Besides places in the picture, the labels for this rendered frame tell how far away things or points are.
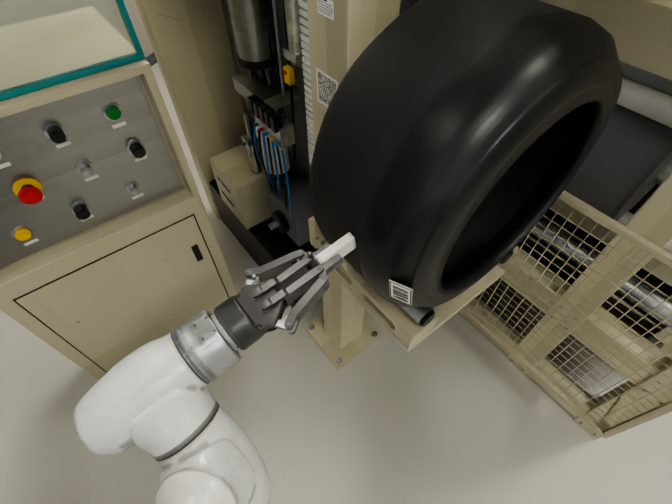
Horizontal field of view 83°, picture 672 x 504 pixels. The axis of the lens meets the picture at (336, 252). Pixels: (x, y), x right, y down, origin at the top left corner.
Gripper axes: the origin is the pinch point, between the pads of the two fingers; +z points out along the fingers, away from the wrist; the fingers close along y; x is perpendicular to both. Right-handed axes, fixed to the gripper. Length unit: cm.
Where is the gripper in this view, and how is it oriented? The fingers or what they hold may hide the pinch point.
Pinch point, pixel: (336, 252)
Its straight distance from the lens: 60.0
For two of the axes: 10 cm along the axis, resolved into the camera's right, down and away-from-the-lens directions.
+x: 1.1, 5.4, 8.3
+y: -6.1, -6.2, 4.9
